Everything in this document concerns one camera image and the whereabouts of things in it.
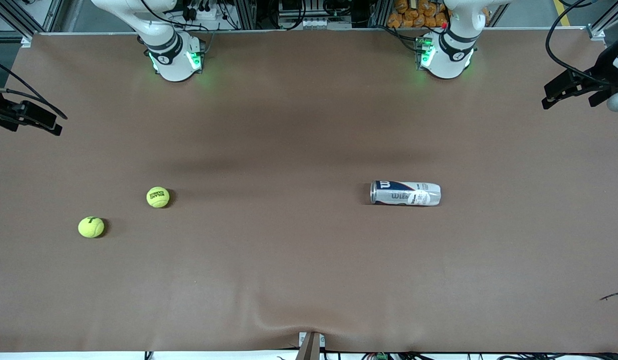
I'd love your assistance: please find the plain yellow tennis ball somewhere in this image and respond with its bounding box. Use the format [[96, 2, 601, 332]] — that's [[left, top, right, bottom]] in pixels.
[[78, 216, 105, 239]]

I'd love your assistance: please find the yellow tennis ball black print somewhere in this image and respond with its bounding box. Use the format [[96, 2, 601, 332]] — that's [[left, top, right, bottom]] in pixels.
[[147, 186, 170, 209]]

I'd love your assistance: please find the clear tennis ball can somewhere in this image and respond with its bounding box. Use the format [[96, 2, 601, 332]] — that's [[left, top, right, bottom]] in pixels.
[[370, 180, 442, 207]]

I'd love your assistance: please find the orange packets pile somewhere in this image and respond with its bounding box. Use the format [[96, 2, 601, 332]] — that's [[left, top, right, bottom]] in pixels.
[[387, 0, 450, 29]]

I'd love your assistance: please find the white power strip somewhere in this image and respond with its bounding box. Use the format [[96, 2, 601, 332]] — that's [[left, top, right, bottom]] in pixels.
[[181, 0, 220, 22]]

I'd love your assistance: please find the brown table mat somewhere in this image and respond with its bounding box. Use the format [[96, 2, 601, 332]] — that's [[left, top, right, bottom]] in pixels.
[[0, 27, 618, 354]]

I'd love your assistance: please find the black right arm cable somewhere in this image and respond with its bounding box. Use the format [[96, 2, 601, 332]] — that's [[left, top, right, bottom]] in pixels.
[[0, 56, 68, 121]]

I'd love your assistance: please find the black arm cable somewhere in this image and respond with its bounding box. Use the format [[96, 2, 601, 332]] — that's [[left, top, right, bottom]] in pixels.
[[0, 56, 68, 121], [545, 0, 614, 86]]

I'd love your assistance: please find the aluminium frame profile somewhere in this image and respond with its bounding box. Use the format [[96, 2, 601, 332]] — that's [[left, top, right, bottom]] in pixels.
[[235, 0, 257, 30], [0, 0, 64, 48], [587, 0, 618, 42]]

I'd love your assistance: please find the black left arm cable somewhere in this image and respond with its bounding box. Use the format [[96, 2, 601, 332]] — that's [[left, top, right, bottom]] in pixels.
[[545, 0, 614, 86]]

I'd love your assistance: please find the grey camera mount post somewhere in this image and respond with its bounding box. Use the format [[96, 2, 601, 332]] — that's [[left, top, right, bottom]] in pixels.
[[296, 331, 326, 360]]

